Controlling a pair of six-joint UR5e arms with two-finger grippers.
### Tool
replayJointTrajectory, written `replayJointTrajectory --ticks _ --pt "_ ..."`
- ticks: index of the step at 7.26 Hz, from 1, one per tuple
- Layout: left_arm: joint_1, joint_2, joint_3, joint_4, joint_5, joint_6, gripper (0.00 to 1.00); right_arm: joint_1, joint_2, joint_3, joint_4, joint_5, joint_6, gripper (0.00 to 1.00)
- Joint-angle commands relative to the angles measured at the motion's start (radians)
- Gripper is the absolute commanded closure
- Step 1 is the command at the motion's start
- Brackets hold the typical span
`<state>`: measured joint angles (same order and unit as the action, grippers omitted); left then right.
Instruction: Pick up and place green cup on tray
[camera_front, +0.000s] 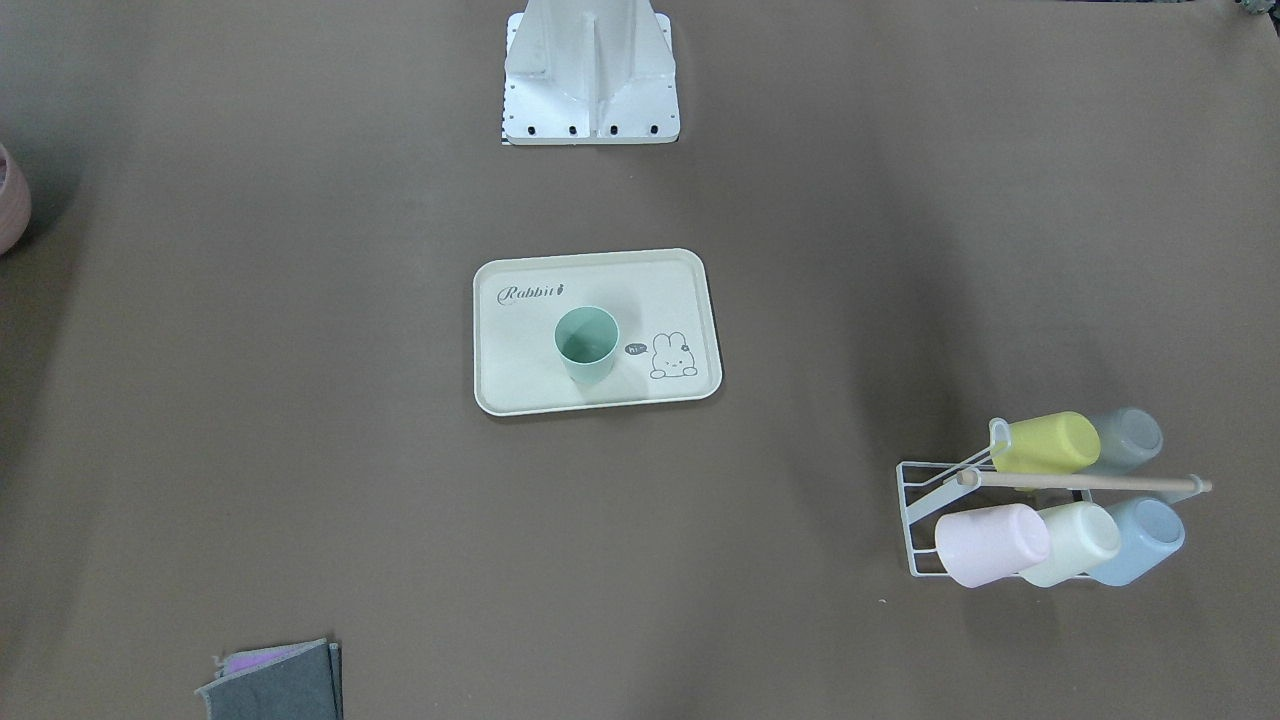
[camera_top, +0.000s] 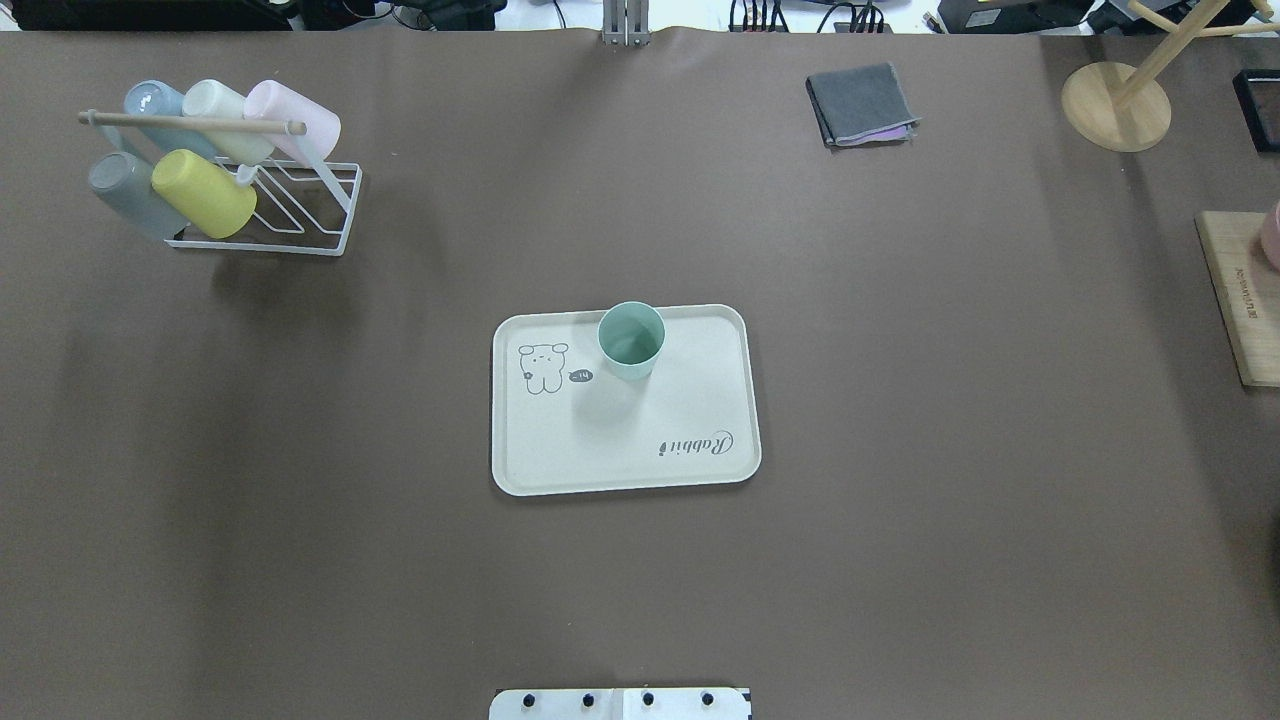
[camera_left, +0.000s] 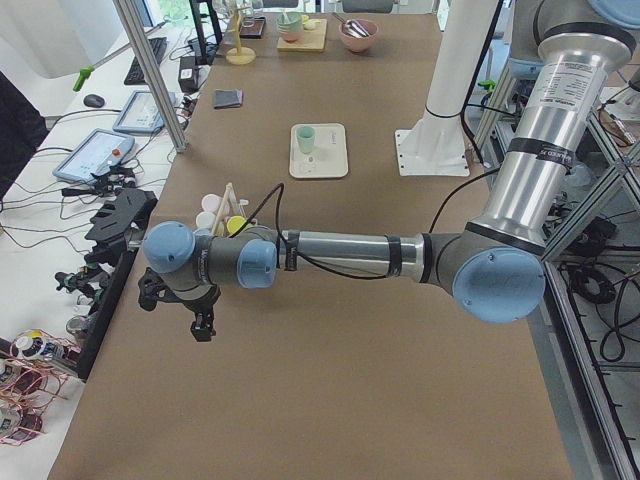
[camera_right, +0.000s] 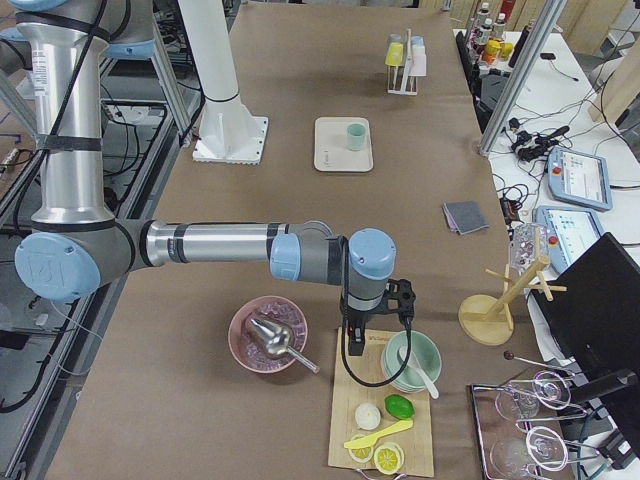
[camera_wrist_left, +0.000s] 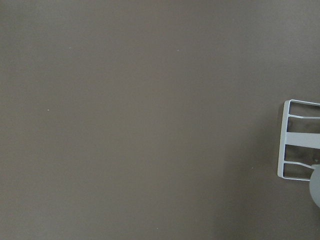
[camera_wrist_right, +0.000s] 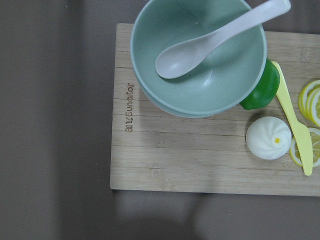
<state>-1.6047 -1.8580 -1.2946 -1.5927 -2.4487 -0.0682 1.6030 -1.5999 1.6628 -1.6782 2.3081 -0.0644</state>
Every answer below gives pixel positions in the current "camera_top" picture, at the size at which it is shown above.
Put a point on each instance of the green cup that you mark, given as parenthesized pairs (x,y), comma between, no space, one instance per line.
(631,336)

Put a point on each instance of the cream rabbit tray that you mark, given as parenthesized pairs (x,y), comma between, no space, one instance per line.
(563,422)

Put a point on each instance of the pink cup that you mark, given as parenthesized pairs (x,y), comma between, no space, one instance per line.
(271,100)

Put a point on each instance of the yellow cup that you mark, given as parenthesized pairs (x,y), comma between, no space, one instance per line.
(206,194)

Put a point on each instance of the cream white cup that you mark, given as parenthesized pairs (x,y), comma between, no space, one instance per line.
(210,98)

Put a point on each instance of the grey cup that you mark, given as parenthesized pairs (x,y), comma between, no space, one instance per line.
(123,182)

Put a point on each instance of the light blue cup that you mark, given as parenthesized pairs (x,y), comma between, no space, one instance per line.
(153,98)

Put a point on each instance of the grey folded cloth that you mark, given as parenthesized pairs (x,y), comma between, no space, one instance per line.
(861,105)

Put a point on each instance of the wooden mug tree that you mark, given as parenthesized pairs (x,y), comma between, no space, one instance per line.
(1122,108)

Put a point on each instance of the wooden cutting board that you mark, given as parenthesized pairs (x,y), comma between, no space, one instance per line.
(1247,289)

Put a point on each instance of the pink bowl with ice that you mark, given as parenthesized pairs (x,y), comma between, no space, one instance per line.
(1270,236)

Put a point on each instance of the aluminium frame post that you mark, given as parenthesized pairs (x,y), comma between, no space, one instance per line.
(626,23)

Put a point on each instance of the white camera stand base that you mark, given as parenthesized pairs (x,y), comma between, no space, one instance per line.
(623,703)

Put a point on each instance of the white wire cup rack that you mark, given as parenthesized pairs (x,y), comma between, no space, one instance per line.
(306,211)

